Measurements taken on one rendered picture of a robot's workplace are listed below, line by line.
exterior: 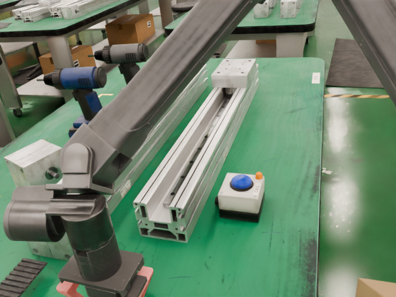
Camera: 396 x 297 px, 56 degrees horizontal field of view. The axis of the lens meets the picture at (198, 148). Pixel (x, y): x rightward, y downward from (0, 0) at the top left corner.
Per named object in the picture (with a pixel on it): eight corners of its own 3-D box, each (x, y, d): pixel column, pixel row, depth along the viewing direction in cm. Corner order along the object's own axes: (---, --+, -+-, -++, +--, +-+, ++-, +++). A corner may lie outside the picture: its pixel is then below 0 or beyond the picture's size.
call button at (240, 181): (249, 194, 73) (249, 185, 72) (229, 191, 74) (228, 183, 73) (253, 182, 76) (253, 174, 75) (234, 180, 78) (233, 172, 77)
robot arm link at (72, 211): (94, 214, 43) (110, 185, 48) (39, 213, 44) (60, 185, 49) (106, 257, 47) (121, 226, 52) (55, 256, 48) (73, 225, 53)
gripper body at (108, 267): (85, 251, 57) (73, 213, 53) (146, 263, 54) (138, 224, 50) (59, 285, 52) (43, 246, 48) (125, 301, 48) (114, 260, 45)
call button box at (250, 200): (258, 223, 74) (258, 197, 71) (211, 217, 77) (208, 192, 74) (264, 198, 80) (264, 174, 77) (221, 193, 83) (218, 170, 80)
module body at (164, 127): (100, 229, 77) (90, 196, 72) (59, 223, 80) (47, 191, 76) (208, 85, 142) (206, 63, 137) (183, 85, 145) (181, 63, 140)
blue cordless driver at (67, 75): (112, 144, 108) (95, 71, 97) (50, 145, 112) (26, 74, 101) (121, 132, 115) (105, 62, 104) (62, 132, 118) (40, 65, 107)
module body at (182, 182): (188, 243, 71) (182, 208, 67) (140, 236, 74) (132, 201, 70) (258, 86, 136) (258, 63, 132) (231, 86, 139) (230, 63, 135)
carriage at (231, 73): (247, 96, 114) (246, 75, 111) (213, 95, 117) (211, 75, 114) (256, 78, 127) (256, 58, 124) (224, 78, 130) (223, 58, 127)
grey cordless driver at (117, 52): (152, 112, 126) (141, 46, 115) (96, 113, 129) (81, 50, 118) (158, 102, 132) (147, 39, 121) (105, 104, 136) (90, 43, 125)
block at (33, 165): (42, 205, 86) (28, 171, 81) (17, 190, 93) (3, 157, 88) (78, 183, 92) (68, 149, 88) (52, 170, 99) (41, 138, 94)
